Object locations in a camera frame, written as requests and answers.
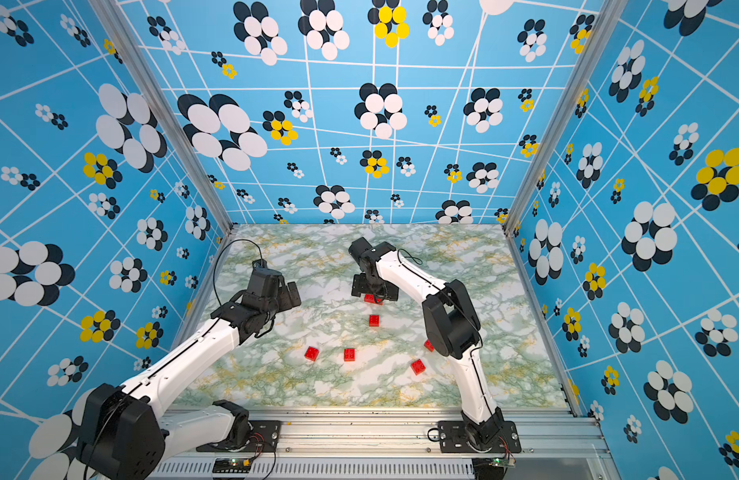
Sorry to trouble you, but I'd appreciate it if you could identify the red long lego brick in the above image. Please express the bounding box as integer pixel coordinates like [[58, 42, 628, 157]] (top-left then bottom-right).
[[363, 294, 383, 305]]

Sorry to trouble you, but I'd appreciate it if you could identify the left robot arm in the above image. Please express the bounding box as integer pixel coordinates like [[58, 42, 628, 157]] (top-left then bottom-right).
[[75, 263, 301, 479]]

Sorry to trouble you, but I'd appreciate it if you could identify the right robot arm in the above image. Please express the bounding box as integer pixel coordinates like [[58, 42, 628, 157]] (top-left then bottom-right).
[[348, 237, 503, 451]]

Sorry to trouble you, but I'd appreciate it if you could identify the left black circuit board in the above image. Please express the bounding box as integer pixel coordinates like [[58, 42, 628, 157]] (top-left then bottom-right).
[[212, 458, 253, 476]]

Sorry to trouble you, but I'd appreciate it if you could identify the right circuit board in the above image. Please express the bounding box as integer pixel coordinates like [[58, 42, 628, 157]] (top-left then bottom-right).
[[471, 458, 515, 480]]

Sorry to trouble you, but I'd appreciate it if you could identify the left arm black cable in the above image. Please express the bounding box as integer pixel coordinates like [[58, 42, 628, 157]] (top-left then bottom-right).
[[211, 238, 265, 313]]

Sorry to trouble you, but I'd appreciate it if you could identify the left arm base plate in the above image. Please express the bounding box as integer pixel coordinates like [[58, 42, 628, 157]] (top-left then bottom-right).
[[196, 420, 282, 453]]

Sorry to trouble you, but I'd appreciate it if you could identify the aluminium front rail frame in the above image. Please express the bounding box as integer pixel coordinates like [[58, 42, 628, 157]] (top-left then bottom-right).
[[144, 408, 620, 479]]

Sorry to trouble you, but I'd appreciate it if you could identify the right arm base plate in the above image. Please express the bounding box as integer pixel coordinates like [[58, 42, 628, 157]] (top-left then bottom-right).
[[437, 420, 523, 455]]

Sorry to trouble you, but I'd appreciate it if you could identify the right aluminium corner post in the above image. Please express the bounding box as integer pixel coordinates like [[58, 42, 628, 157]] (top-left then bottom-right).
[[502, 0, 631, 238]]

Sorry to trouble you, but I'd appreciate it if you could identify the aluminium corner post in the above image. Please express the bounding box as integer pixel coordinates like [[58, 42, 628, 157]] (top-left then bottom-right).
[[502, 0, 631, 238], [88, 0, 236, 236]]

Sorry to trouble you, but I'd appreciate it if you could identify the left aluminium corner post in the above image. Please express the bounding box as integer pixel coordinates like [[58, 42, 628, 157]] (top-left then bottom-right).
[[88, 0, 236, 236]]

